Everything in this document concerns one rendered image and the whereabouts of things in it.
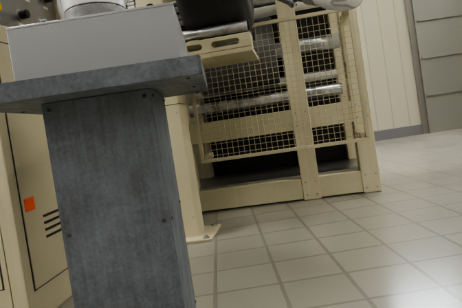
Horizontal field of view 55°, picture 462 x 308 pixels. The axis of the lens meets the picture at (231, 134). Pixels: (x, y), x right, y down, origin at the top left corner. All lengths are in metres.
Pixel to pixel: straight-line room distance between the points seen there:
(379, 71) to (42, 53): 4.98
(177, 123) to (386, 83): 4.04
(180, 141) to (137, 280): 1.03
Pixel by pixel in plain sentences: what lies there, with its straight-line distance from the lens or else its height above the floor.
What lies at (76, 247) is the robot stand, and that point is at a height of 0.27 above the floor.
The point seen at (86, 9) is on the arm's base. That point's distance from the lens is 1.15.
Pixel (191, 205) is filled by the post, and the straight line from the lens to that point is 2.05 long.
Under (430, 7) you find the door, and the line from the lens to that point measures 6.04.
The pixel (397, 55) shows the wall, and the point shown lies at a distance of 5.83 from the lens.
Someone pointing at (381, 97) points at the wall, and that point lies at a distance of 5.72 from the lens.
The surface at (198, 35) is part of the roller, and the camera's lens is 1.95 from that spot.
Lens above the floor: 0.51
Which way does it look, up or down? 2 degrees down
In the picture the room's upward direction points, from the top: 9 degrees counter-clockwise
